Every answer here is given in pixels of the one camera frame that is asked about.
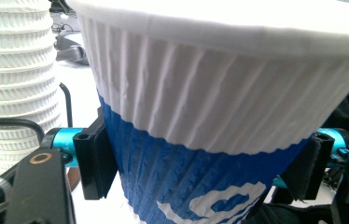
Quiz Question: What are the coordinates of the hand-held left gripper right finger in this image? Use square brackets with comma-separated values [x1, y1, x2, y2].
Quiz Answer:
[279, 127, 349, 202]

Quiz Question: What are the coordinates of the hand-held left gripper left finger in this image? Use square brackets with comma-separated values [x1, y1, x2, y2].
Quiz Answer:
[43, 106, 119, 201]

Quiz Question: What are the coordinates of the dark wire cup holder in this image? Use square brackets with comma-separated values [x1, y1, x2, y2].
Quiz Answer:
[0, 81, 82, 192]

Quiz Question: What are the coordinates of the blue and white paper cup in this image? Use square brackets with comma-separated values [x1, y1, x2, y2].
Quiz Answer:
[65, 0, 349, 224]

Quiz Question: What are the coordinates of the stack of white ribbed cups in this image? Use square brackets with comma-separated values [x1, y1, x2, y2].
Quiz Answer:
[0, 0, 64, 177]

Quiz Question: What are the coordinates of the white table mat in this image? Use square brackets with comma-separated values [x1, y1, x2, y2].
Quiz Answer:
[55, 60, 147, 224]

